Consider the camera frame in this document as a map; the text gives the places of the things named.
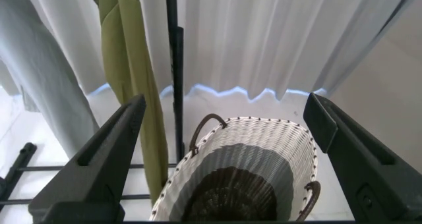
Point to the black clothes rack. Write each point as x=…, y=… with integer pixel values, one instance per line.
x=176, y=69

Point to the white laundry basket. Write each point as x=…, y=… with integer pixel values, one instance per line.
x=250, y=171

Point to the white curtain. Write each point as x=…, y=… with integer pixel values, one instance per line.
x=263, y=36

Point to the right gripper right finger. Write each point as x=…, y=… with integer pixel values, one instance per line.
x=369, y=178

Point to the pale grey shorts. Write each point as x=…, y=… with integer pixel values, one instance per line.
x=43, y=79

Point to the green garment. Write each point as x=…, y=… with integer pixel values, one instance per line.
x=132, y=69

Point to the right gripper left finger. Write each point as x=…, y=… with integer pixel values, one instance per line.
x=95, y=184

